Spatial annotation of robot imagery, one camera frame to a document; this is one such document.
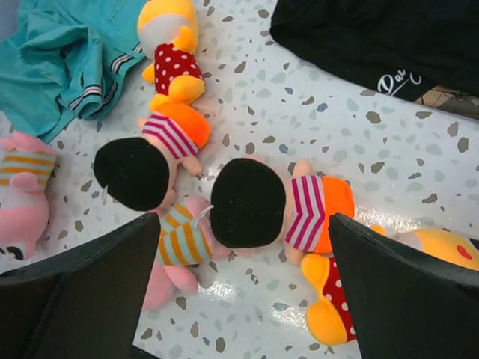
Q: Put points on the yellow polka-dot plush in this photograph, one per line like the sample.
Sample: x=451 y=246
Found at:
x=168 y=33
x=329 y=319

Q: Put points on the black-haired doll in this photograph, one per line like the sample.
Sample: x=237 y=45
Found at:
x=140 y=172
x=255 y=205

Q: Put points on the black printed shirt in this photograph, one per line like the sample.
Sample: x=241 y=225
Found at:
x=419 y=51

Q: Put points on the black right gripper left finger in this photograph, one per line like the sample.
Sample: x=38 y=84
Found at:
x=84 y=302

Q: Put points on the pink pig plush, centre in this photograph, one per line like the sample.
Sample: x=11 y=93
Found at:
x=185 y=239

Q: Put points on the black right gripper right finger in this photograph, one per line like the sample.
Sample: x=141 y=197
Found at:
x=404 y=302

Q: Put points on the pink pig plush, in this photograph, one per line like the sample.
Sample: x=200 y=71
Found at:
x=185 y=239
x=25 y=170

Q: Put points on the pink pig plush, left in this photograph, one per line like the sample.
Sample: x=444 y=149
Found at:
x=25 y=170

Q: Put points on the teal striped-trim shirt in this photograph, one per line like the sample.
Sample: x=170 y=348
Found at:
x=67 y=60

